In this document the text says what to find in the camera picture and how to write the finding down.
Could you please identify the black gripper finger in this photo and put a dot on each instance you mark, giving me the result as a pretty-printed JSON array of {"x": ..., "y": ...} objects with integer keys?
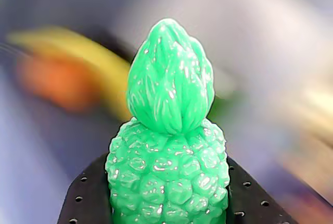
[
  {"x": 88, "y": 198},
  {"x": 249, "y": 198}
]

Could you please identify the green toy pineapple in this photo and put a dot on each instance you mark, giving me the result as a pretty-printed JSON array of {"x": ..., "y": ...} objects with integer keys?
[{"x": 169, "y": 156}]

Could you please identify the orange toy fruit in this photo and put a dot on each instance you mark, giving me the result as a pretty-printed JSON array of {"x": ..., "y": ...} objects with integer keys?
[{"x": 59, "y": 83}]

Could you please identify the yellow toy banana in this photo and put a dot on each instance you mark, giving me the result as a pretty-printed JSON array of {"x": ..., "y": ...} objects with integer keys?
[{"x": 86, "y": 49}]

